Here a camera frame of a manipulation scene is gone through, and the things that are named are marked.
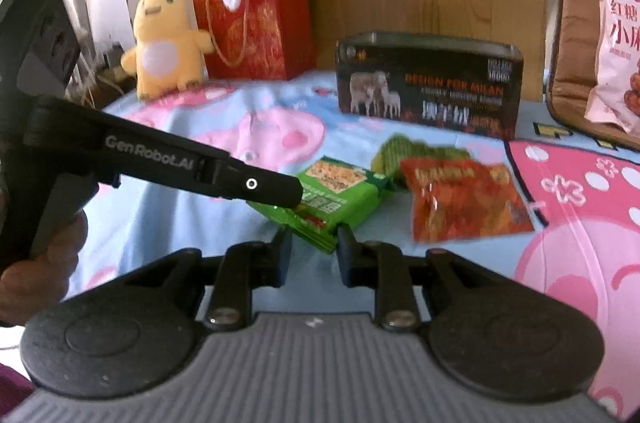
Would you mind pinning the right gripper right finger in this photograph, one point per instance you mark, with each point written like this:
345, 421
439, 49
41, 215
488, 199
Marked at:
381, 267

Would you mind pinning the yellow plush toy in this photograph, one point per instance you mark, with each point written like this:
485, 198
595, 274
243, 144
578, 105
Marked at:
169, 53

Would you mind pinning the red gift bag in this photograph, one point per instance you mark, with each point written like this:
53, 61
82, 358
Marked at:
264, 40

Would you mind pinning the person's left hand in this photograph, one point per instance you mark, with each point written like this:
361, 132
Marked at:
27, 287

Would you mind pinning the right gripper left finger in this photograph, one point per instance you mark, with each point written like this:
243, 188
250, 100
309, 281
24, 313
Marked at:
246, 267

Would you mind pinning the red snack packet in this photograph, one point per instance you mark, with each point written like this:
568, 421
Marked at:
462, 200

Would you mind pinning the Peppa Pig bed sheet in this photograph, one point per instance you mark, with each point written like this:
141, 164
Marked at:
552, 208

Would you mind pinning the green leafy snack packet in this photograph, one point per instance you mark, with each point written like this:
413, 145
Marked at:
387, 160

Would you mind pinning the pink snack bag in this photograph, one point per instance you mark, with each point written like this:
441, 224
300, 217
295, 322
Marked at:
615, 98

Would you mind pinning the brown seat cushion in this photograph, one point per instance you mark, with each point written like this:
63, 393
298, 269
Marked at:
573, 72

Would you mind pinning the green cracker packet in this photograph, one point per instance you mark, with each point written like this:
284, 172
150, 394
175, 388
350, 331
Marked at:
334, 193

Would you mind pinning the black sheep print box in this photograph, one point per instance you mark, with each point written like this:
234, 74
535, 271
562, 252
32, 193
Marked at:
465, 85

